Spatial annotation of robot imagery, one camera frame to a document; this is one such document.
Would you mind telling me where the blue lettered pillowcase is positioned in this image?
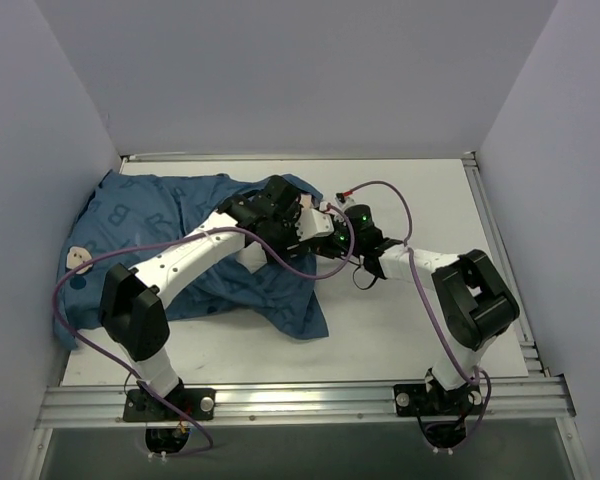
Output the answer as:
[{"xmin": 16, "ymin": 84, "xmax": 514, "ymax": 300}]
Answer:
[{"xmin": 58, "ymin": 172, "xmax": 329, "ymax": 340}]

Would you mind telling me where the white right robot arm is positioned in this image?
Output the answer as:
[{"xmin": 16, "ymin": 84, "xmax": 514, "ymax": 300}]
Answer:
[{"xmin": 309, "ymin": 205, "xmax": 520, "ymax": 413}]

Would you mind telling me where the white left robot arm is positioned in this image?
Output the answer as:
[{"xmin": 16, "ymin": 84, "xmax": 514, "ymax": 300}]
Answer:
[{"xmin": 99, "ymin": 176, "xmax": 323, "ymax": 419}]

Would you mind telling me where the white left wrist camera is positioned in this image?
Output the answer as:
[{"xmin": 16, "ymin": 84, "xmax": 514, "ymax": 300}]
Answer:
[{"xmin": 296, "ymin": 208, "xmax": 334, "ymax": 242}]

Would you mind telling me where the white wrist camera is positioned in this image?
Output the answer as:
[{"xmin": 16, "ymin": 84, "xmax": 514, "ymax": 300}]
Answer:
[
  {"xmin": 319, "ymin": 194, "xmax": 356, "ymax": 212},
  {"xmin": 296, "ymin": 208, "xmax": 334, "ymax": 242}
]

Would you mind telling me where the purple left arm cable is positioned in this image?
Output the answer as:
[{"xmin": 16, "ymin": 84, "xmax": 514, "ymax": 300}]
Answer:
[{"xmin": 52, "ymin": 225, "xmax": 361, "ymax": 450}]

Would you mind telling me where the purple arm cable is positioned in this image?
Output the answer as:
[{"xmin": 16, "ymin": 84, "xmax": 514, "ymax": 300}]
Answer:
[
  {"xmin": 52, "ymin": 225, "xmax": 361, "ymax": 450},
  {"xmin": 335, "ymin": 180, "xmax": 492, "ymax": 448}
]

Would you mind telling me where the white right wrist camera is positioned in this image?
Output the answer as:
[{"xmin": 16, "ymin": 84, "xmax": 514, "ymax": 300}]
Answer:
[{"xmin": 319, "ymin": 194, "xmax": 356, "ymax": 212}]

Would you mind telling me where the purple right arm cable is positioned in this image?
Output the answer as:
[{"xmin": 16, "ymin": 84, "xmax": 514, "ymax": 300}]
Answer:
[{"xmin": 335, "ymin": 180, "xmax": 492, "ymax": 448}]

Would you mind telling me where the aluminium back rail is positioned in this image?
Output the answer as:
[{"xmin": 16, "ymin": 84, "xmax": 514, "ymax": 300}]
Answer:
[{"xmin": 122, "ymin": 152, "xmax": 476, "ymax": 162}]

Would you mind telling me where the aluminium rail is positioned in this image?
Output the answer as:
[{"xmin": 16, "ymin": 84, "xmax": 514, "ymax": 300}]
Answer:
[
  {"xmin": 462, "ymin": 152, "xmax": 551, "ymax": 377},
  {"xmin": 122, "ymin": 152, "xmax": 476, "ymax": 162},
  {"xmin": 36, "ymin": 376, "xmax": 576, "ymax": 429}
]

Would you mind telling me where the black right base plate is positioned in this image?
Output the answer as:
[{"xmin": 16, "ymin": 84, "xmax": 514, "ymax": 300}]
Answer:
[{"xmin": 393, "ymin": 380, "xmax": 483, "ymax": 417}]

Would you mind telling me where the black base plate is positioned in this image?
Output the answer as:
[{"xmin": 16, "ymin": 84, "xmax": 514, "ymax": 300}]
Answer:
[
  {"xmin": 122, "ymin": 385, "xmax": 216, "ymax": 423},
  {"xmin": 393, "ymin": 380, "xmax": 483, "ymax": 417}
]

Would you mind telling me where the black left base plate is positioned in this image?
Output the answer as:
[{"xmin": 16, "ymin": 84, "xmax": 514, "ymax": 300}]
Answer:
[{"xmin": 122, "ymin": 385, "xmax": 216, "ymax": 423}]

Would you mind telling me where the aluminium right side rail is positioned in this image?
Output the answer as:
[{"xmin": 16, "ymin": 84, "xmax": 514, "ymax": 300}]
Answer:
[{"xmin": 462, "ymin": 152, "xmax": 551, "ymax": 377}]

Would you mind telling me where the aluminium front rail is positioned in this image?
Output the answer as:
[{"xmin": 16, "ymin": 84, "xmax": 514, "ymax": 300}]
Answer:
[{"xmin": 36, "ymin": 376, "xmax": 576, "ymax": 429}]

